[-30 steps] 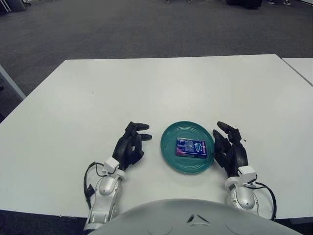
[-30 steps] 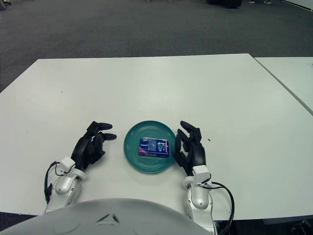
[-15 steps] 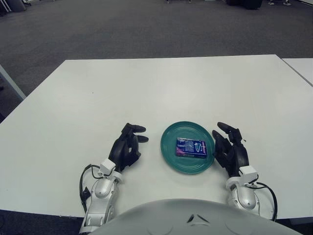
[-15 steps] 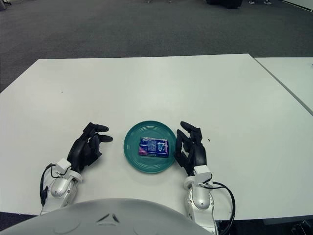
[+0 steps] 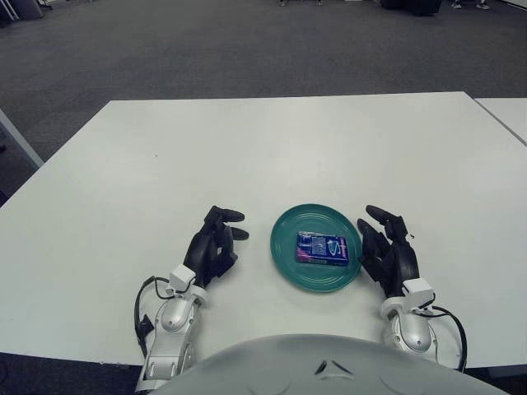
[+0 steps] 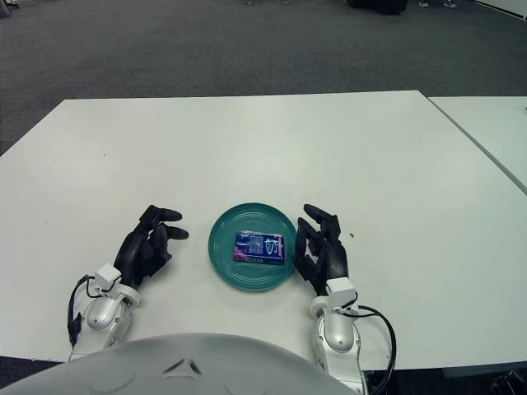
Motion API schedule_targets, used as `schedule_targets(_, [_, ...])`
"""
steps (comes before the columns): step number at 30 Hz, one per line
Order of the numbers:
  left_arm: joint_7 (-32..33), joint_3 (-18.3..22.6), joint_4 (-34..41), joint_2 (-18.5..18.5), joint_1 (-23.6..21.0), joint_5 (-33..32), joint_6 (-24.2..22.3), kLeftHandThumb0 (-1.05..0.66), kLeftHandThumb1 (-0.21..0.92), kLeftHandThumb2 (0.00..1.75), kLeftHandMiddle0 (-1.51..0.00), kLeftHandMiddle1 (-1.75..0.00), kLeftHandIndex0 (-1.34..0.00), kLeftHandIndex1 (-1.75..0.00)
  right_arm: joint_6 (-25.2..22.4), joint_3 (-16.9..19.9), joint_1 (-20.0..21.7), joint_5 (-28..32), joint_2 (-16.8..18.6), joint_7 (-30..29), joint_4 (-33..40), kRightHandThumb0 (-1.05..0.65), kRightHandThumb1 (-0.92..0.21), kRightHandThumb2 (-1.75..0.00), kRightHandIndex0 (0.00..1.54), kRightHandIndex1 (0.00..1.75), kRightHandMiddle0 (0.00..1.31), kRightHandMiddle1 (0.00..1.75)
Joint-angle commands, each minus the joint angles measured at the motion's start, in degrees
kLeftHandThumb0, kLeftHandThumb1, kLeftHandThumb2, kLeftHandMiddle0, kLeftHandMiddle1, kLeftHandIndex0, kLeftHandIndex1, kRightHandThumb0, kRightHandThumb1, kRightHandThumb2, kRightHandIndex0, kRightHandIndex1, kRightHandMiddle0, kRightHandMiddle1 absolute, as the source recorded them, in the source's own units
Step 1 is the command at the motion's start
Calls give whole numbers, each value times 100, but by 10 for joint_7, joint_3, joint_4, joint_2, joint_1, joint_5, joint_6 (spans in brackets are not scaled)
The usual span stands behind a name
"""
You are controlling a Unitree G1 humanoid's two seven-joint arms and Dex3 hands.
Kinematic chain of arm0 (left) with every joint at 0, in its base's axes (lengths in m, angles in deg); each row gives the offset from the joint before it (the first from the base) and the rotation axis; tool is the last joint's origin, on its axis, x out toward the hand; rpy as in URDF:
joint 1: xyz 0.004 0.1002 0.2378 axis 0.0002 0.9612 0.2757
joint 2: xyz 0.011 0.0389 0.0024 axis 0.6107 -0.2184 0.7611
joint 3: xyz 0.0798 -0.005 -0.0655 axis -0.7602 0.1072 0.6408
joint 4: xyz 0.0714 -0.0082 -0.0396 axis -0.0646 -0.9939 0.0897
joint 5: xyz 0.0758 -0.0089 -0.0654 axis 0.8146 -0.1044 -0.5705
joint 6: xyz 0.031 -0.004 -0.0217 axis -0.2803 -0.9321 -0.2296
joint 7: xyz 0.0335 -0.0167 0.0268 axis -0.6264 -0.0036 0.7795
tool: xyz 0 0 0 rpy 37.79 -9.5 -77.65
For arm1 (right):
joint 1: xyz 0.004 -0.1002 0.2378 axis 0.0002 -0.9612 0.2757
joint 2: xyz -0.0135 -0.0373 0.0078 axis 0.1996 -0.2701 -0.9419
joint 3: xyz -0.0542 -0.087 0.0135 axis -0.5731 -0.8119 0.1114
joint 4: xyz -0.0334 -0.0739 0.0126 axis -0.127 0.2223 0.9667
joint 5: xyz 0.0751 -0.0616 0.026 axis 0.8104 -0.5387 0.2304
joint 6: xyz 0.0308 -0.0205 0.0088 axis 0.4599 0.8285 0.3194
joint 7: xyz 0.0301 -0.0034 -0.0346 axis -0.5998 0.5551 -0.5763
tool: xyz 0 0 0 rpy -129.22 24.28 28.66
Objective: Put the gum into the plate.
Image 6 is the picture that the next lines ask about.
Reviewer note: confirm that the teal round plate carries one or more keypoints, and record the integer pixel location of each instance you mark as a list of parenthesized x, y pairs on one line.
[(247, 280)]

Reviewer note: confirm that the dark object under table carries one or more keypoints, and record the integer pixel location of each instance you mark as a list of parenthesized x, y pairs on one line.
[(510, 380)]

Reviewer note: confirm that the grey robot torso shell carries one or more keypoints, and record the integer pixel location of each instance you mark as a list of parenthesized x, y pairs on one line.
[(164, 370)]

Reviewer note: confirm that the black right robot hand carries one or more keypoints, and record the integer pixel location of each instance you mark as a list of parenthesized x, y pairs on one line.
[(335, 257)]

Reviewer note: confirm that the blue gum pack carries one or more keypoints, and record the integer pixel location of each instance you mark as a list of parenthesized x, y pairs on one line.
[(257, 247)]

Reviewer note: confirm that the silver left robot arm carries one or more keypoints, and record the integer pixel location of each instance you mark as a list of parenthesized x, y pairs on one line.
[(103, 317)]

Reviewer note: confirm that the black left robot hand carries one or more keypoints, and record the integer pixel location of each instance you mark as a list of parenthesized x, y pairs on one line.
[(140, 251)]

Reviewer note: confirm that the white adjacent table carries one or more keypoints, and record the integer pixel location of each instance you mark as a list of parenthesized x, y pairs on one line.
[(494, 131)]

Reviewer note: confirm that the black background furniture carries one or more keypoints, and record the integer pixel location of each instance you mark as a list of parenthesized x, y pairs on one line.
[(379, 5)]

